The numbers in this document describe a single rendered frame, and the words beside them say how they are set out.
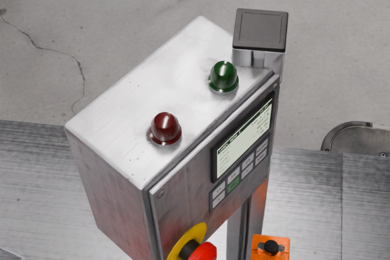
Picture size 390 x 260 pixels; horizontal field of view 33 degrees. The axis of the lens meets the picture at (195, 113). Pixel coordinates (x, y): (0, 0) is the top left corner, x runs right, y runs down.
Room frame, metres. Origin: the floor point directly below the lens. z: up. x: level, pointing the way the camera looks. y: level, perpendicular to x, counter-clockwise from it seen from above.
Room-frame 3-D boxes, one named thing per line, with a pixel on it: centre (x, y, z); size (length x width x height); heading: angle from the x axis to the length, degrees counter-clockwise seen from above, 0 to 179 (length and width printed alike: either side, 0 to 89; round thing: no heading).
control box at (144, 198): (0.33, 0.01, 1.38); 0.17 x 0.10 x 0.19; 135
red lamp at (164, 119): (0.29, 0.02, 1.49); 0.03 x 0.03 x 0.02
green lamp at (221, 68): (0.34, -0.03, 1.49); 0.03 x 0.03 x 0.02
